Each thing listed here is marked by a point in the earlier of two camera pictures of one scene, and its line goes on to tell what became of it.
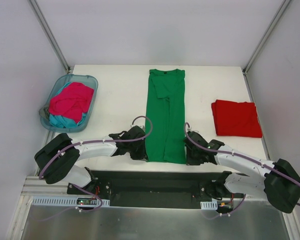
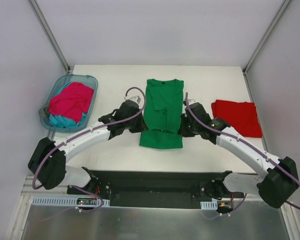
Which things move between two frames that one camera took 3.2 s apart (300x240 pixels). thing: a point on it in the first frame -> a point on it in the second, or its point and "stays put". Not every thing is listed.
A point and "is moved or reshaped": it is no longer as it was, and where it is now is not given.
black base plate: [150, 189] stays put
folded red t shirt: [236, 119] stays put
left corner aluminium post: [43, 23] stays put
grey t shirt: [44, 112] stays put
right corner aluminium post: [266, 36] stays put
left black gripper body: [140, 152] -> [136, 121]
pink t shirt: [74, 99] stays put
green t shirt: [165, 110] is moved or reshaped
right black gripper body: [190, 155] -> [187, 125]
